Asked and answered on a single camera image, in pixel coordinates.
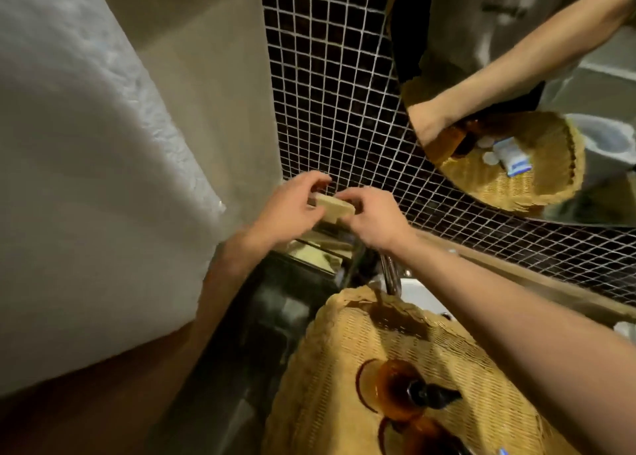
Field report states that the black glossy tray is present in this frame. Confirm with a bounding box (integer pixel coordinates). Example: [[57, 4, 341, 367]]
[[287, 224, 371, 284]]

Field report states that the amber pump bottle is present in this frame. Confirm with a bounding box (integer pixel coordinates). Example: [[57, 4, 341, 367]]
[[355, 359, 463, 417], [377, 415, 479, 455]]

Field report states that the white textured towel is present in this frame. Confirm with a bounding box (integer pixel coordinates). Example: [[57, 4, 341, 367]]
[[0, 0, 228, 397]]

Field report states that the round wall mirror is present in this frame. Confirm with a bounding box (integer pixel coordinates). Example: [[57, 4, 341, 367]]
[[385, 0, 636, 228]]

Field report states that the woven wicker basket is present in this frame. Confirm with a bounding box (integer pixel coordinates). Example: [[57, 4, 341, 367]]
[[260, 286, 583, 455]]

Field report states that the wooden ledge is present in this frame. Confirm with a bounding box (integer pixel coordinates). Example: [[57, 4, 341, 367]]
[[411, 227, 636, 327]]

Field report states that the person's right forearm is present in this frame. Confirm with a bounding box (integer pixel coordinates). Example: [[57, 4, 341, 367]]
[[395, 235, 636, 455]]

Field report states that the small beige soap box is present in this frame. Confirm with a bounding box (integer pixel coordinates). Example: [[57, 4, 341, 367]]
[[307, 193, 356, 225]]

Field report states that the person's left hand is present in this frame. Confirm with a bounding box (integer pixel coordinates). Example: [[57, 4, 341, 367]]
[[246, 171, 333, 255]]

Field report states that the chrome faucet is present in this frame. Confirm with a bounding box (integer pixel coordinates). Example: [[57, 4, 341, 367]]
[[379, 252, 404, 297]]

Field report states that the person's left forearm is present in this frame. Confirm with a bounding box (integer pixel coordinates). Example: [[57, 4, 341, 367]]
[[0, 227, 271, 455]]

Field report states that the white sink basin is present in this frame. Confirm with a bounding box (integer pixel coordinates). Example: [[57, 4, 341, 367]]
[[397, 277, 498, 322]]

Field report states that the person's right hand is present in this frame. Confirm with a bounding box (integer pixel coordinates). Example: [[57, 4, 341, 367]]
[[335, 187, 419, 258]]

